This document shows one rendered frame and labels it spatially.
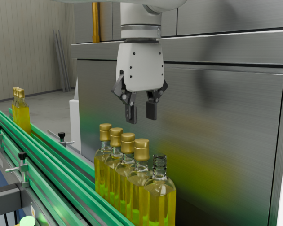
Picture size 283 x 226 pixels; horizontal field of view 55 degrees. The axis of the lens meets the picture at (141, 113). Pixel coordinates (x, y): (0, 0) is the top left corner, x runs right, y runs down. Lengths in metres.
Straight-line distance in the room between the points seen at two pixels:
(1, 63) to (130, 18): 9.43
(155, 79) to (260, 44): 0.21
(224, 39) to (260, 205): 0.34
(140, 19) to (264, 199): 0.42
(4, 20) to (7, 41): 0.65
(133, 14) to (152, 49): 0.08
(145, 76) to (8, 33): 9.72
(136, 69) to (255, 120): 0.25
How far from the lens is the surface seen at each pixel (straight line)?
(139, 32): 0.55
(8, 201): 1.20
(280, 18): 0.57
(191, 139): 0.68
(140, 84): 0.57
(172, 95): 0.70
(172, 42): 0.71
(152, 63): 0.58
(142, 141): 0.61
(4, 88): 10.00
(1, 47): 9.96
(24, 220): 0.97
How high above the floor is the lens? 1.52
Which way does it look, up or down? 12 degrees down
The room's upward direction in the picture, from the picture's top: straight up
